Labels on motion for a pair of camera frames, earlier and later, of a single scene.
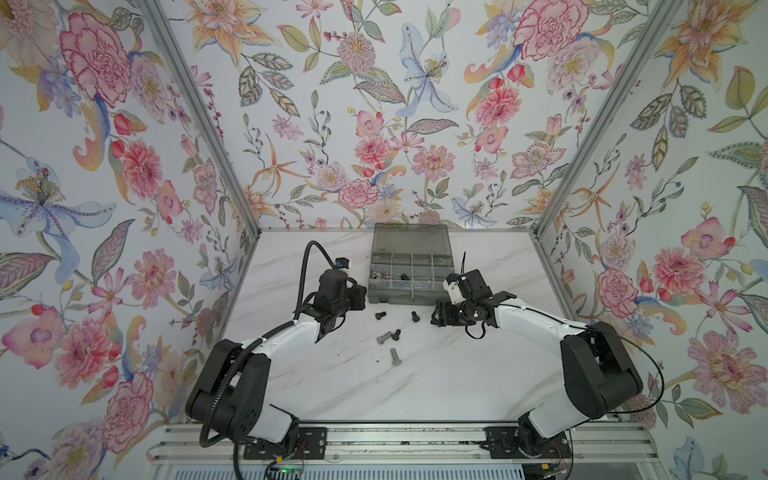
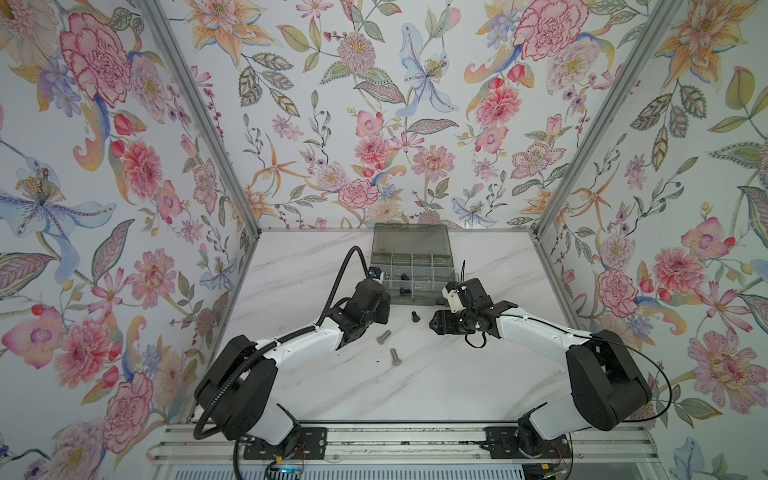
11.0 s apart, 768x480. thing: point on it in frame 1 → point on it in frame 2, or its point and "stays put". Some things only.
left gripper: (359, 300) → (383, 303)
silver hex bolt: (380, 339) stays put
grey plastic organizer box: (409, 264) stays put
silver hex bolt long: (396, 361) stays put
